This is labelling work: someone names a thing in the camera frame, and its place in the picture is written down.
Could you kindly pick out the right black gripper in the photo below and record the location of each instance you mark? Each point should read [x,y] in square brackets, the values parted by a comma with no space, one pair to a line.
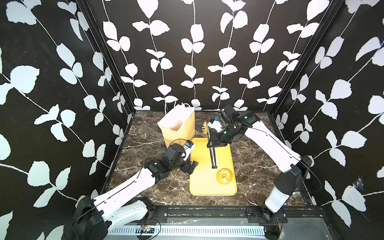
[215,141]

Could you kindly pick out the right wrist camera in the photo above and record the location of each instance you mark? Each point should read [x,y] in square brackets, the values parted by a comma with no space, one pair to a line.
[228,115]

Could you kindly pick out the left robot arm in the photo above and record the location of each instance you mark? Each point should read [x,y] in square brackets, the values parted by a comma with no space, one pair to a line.
[95,217]

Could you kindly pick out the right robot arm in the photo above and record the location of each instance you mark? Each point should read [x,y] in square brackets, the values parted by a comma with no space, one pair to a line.
[295,168]

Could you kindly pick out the yellow plastic tray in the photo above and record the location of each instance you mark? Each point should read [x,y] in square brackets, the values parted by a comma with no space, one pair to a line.
[203,180]

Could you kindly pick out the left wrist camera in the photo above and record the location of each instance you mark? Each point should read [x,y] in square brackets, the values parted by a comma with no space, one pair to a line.
[188,147]

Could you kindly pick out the black front rail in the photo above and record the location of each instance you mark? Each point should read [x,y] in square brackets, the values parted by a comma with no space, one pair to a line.
[252,214]

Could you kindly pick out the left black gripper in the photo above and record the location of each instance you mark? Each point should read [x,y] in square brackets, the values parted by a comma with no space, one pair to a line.
[186,167]

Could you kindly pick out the small green circuit board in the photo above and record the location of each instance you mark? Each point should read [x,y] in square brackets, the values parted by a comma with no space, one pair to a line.
[146,230]

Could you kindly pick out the white slotted cable duct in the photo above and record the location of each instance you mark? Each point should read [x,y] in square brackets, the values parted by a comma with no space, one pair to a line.
[191,231]

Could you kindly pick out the brown paper bag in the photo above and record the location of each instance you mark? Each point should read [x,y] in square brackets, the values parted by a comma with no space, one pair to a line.
[178,123]

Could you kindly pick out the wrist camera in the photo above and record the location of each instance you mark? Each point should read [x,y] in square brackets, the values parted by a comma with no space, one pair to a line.
[188,147]
[228,115]

